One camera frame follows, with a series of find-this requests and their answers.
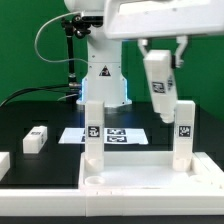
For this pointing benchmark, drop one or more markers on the white desk top tray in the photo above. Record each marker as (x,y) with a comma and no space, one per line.
(152,170)

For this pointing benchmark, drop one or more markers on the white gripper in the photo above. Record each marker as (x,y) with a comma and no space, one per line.
(133,19)

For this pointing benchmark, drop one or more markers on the fiducial marker sheet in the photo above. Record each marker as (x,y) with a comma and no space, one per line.
(119,136)

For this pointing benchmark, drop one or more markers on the white left barrier wall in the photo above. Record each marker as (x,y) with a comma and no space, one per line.
(4,164)

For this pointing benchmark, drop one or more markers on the white barrier wall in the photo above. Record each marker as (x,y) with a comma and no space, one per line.
(109,203)
(4,164)

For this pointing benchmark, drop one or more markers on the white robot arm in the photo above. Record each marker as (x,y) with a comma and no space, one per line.
(104,81)

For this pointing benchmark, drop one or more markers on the white front barrier wall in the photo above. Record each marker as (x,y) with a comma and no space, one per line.
(109,203)

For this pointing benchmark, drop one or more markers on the black camera stand pole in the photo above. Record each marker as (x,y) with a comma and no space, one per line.
(71,53)

